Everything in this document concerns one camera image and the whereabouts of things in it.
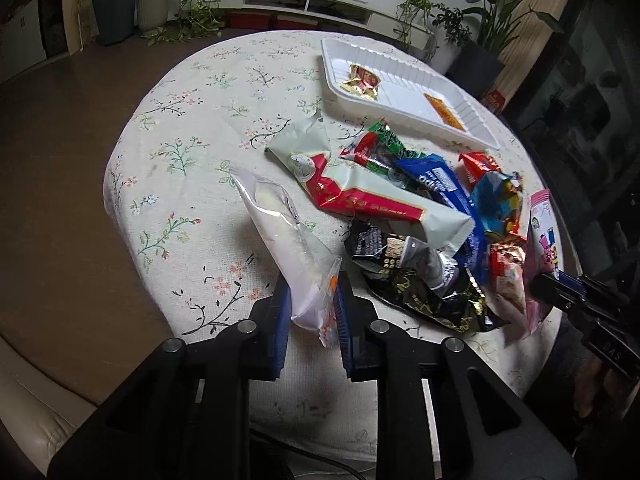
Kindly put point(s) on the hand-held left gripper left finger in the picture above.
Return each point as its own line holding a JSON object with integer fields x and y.
{"x": 280, "y": 332}

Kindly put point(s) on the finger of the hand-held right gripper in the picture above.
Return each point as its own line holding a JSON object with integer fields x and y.
{"x": 597, "y": 291}
{"x": 547, "y": 289}

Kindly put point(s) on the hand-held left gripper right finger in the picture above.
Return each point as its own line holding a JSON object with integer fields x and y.
{"x": 344, "y": 330}

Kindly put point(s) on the red and white packet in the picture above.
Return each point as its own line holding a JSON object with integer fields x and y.
{"x": 510, "y": 280}

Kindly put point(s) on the pink snack packet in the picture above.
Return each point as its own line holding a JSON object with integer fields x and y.
{"x": 542, "y": 230}

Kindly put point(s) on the black and gold packet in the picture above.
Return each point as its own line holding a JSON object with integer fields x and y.
{"x": 425, "y": 300}

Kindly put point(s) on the clear white snack packet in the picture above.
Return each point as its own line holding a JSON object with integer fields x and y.
{"x": 290, "y": 240}

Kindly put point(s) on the light blue colourful packet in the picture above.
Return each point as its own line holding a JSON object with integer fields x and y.
{"x": 497, "y": 205}

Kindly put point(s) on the pale green and red packet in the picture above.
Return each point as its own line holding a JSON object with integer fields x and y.
{"x": 370, "y": 195}

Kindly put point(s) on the small red snack packet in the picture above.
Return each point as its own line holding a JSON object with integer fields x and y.
{"x": 476, "y": 165}

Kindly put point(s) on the dark blue biscuit packet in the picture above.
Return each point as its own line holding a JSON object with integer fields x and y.
{"x": 440, "y": 182}

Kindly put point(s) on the green and red seed packet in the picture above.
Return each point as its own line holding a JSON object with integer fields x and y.
{"x": 381, "y": 147}

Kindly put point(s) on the white plastic tray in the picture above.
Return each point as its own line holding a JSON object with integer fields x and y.
{"x": 400, "y": 87}

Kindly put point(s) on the person's right hand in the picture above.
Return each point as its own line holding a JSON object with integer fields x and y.
{"x": 589, "y": 387}

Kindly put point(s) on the dark glass cabinet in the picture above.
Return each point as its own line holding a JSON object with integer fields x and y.
{"x": 590, "y": 110}

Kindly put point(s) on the small red bag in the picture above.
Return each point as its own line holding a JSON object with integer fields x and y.
{"x": 494, "y": 101}

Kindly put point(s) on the orange snack packet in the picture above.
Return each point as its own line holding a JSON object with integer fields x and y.
{"x": 444, "y": 110}

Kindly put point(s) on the black plant pot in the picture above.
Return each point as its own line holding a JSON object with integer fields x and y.
{"x": 475, "y": 67}

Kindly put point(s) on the round floral-cloth table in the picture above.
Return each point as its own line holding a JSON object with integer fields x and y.
{"x": 210, "y": 110}

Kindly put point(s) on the gold and red candy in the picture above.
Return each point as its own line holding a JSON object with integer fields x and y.
{"x": 361, "y": 81}

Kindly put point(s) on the wooden board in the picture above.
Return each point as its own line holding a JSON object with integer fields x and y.
{"x": 540, "y": 35}

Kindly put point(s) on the beige leather sofa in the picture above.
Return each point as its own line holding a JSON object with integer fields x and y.
{"x": 35, "y": 420}

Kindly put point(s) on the small bushy plant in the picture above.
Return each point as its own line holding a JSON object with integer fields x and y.
{"x": 452, "y": 27}

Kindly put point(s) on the large broad-leaf plant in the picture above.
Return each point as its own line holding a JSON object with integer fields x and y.
{"x": 500, "y": 10}

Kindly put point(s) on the thin trailing plant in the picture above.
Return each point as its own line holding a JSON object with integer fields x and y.
{"x": 412, "y": 15}

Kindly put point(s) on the red storage box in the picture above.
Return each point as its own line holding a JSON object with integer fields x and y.
{"x": 297, "y": 22}
{"x": 250, "y": 20}

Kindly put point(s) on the white low cabinet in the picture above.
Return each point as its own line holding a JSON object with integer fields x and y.
{"x": 350, "y": 7}

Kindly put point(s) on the trailing green plant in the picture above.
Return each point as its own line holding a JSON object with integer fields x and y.
{"x": 197, "y": 10}

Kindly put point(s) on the white ribbed plant pot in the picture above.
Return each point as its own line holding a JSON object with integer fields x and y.
{"x": 152, "y": 7}

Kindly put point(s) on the dark grey plant pot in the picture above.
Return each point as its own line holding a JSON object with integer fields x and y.
{"x": 114, "y": 17}

